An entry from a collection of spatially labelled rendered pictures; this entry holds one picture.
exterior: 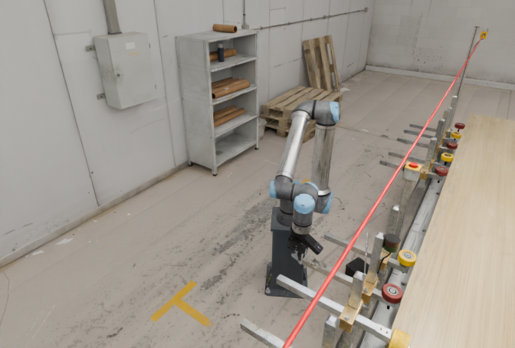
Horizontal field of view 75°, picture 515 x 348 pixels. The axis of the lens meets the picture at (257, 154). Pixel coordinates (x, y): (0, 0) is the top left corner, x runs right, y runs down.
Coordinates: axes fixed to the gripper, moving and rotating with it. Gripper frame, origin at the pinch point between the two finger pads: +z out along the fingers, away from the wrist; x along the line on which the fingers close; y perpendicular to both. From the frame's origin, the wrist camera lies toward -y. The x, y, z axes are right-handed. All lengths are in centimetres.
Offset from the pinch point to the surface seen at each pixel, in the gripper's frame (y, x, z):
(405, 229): -34, -72, 12
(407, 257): -42.3, -23.6, -8.5
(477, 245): -68, -52, -9
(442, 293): -59, -11, -8
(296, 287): -10.1, 25.8, -13.4
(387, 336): -46, 26, -14
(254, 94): 191, -229, 9
